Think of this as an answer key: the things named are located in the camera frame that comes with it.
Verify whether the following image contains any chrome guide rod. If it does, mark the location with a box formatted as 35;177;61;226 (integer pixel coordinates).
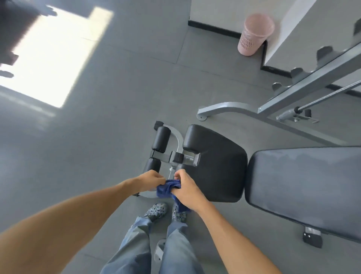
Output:
276;80;361;124

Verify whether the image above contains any grey patterned clog shoe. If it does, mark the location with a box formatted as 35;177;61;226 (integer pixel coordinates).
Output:
172;204;188;224
144;202;167;222

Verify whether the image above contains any blue microfibre cloth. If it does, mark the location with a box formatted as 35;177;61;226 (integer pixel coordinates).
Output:
156;180;191;214

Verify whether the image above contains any person's right hand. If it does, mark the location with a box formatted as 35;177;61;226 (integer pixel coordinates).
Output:
172;169;211;214

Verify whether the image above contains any person's left hand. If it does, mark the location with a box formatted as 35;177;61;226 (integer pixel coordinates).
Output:
132;170;167;197

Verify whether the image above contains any person's left forearm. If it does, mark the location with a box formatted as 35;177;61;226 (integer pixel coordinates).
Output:
0;178;141;274

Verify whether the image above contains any black weight bench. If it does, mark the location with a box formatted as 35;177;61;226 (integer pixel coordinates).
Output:
132;120;361;249

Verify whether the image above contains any pink plastic waste basket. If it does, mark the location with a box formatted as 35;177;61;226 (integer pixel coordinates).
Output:
237;13;276;57

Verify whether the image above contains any person's right forearm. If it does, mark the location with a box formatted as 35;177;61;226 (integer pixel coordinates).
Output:
197;202;282;274

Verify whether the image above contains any grey steel power rack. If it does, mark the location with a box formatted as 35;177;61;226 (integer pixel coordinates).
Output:
196;42;361;147

